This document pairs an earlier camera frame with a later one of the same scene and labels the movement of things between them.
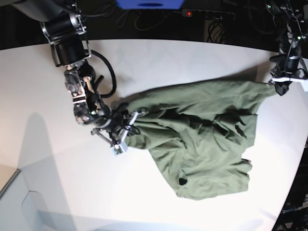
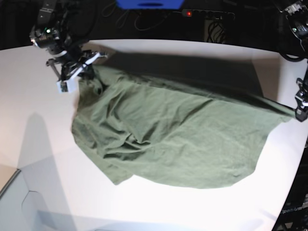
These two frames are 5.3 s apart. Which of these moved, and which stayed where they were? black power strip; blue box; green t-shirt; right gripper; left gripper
Moved: green t-shirt; right gripper; left gripper
Stayed: blue box; black power strip
